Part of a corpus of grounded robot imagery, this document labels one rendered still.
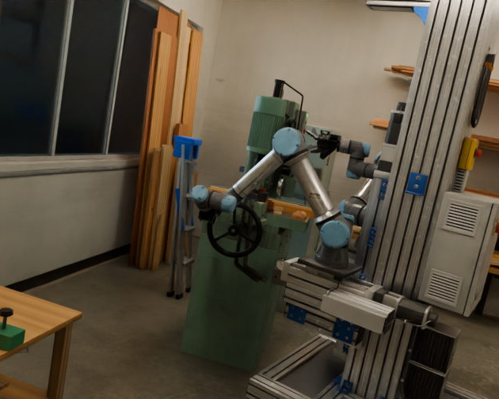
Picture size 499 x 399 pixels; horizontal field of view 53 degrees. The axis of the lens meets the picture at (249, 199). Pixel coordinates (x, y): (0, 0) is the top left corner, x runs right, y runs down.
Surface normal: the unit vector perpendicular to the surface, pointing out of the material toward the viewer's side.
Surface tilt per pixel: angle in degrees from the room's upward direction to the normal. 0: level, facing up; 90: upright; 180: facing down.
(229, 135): 90
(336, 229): 96
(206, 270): 90
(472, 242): 90
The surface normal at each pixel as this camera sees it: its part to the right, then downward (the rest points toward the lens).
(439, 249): -0.53, 0.04
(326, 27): -0.30, 0.09
